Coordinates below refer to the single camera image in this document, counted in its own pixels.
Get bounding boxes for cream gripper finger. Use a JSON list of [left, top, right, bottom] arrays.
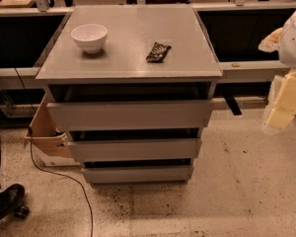
[[265, 70, 296, 129], [259, 28, 282, 52]]

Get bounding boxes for grey top drawer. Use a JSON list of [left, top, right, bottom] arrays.
[[47, 100, 213, 131]]

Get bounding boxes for grey drawer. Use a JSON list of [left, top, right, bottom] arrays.
[[81, 165, 194, 184], [47, 100, 213, 131], [68, 138, 201, 162]]

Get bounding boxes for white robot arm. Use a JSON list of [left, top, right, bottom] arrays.
[[259, 11, 296, 130]]

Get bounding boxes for grey middle drawer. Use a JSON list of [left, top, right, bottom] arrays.
[[68, 138, 201, 162]]

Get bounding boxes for grey bottom drawer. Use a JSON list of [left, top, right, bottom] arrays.
[[81, 165, 194, 184]]

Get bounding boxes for grey drawer cabinet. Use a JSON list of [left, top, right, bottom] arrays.
[[35, 4, 223, 186]]

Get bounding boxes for dark snack wrapper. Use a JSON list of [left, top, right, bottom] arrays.
[[146, 42, 172, 63]]

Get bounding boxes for white bowl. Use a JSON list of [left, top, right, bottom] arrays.
[[71, 24, 108, 53]]

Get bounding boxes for cardboard box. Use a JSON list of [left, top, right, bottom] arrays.
[[25, 97, 78, 167]]

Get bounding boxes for black caster wheel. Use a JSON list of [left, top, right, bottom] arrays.
[[14, 205, 30, 219]]

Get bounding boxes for black shoe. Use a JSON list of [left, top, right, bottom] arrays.
[[0, 184, 25, 220]]

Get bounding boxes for grey metal rail frame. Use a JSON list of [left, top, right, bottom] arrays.
[[0, 2, 296, 90]]

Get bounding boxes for black bracket under rail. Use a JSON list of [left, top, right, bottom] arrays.
[[224, 95, 242, 116]]

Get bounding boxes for black floor cable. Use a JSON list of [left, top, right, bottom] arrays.
[[13, 67, 95, 237]]

